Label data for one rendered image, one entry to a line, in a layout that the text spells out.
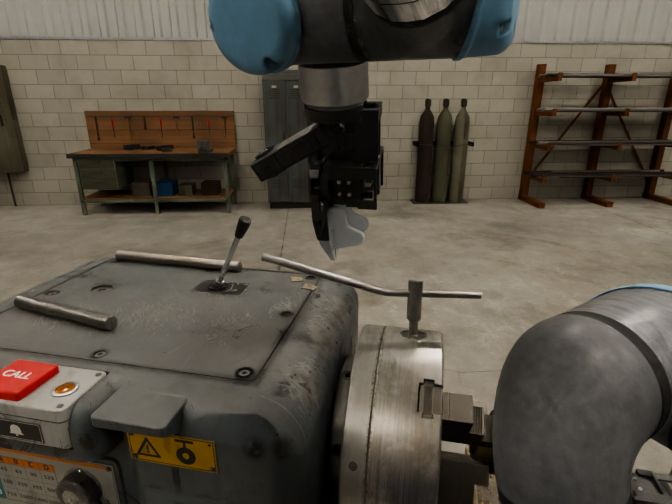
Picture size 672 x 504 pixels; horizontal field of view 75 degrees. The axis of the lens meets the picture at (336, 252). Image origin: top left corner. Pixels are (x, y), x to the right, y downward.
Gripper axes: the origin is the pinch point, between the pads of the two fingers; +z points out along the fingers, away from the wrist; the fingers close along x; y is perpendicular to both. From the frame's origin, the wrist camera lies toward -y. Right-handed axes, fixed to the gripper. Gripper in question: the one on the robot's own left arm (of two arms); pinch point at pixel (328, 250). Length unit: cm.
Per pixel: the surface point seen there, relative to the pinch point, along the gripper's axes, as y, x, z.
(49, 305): -43.2, -7.4, 8.8
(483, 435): 22.6, -10.2, 21.6
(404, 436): 12.1, -15.1, 17.2
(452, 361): 35, 154, 184
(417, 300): 12.5, 2.8, 9.8
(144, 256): -43.3, 15.7, 15.4
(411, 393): 12.6, -10.5, 14.6
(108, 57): -455, 556, 68
